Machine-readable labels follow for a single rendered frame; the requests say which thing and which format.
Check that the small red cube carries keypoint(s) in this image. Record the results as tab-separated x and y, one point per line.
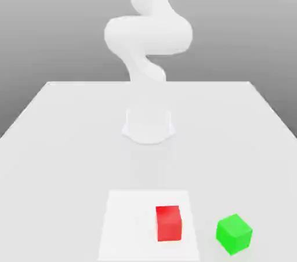
169	225

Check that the small green cube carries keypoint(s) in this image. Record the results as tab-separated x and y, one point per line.
234	234

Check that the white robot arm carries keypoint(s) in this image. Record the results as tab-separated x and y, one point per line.
148	34

